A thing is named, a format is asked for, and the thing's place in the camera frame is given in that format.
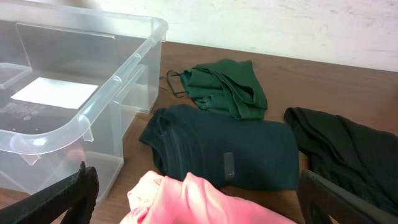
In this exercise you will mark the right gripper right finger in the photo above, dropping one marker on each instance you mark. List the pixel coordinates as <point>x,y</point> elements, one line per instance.
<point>321,201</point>

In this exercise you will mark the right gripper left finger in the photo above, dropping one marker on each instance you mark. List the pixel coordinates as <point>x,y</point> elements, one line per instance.
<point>74,196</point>

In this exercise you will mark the black garment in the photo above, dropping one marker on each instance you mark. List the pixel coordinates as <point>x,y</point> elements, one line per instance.
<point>356,158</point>

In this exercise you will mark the dark navy shirt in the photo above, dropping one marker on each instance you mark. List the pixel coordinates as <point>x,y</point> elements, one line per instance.
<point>249,154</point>

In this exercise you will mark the dark green garment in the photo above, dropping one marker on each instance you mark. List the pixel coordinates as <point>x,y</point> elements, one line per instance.
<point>224,87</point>

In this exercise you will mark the pink printed t-shirt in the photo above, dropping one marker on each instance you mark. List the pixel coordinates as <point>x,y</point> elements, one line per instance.
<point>162,199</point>

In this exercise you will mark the clear plastic storage bin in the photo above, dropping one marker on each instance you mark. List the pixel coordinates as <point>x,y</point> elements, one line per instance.
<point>72,81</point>

